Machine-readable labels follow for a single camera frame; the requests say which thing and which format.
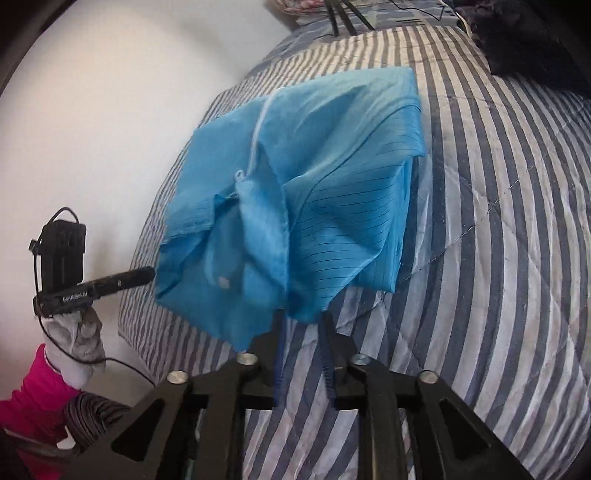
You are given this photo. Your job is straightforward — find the dark cloth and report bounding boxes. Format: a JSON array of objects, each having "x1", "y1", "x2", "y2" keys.
[{"x1": 455, "y1": 0, "x2": 591, "y2": 100}]

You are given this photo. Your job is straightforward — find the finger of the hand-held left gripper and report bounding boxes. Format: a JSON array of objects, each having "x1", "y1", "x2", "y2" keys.
[{"x1": 92, "y1": 266, "x2": 157, "y2": 292}]

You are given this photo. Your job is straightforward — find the person's dark striped skirt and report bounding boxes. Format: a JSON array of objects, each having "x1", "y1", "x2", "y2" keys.
[{"x1": 60, "y1": 392, "x2": 139, "y2": 454}]

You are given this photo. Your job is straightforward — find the grey patterned bedsheet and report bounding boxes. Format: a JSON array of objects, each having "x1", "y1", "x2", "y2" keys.
[{"x1": 281, "y1": 0, "x2": 467, "y2": 47}]

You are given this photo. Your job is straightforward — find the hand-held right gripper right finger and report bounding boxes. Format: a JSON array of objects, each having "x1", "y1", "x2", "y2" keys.
[{"x1": 320, "y1": 311, "x2": 536, "y2": 480}]

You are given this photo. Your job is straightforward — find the grey striped quilt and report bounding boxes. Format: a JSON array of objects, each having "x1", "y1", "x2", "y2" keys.
[{"x1": 117, "y1": 23, "x2": 591, "y2": 480}]

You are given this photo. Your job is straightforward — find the blue pinstriped work coat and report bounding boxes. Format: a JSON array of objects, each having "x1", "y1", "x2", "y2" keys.
[{"x1": 154, "y1": 65, "x2": 428, "y2": 354}]

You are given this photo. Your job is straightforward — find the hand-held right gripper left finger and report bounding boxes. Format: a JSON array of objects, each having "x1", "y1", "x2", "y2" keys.
[{"x1": 71, "y1": 308, "x2": 288, "y2": 480}]

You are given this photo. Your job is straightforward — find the person's left hand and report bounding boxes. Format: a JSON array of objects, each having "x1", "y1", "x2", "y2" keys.
[{"x1": 44, "y1": 305, "x2": 108, "y2": 389}]

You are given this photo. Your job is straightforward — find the person's left forearm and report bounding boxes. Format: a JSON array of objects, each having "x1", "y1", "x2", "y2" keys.
[{"x1": 0, "y1": 344, "x2": 85, "y2": 480}]

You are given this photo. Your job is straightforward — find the floral patterned cloth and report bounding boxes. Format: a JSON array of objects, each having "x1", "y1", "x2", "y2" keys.
[{"x1": 268, "y1": 0, "x2": 325, "y2": 17}]

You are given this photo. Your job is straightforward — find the black tripod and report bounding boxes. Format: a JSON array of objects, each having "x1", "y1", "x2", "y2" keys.
[{"x1": 323, "y1": 0, "x2": 377, "y2": 37}]

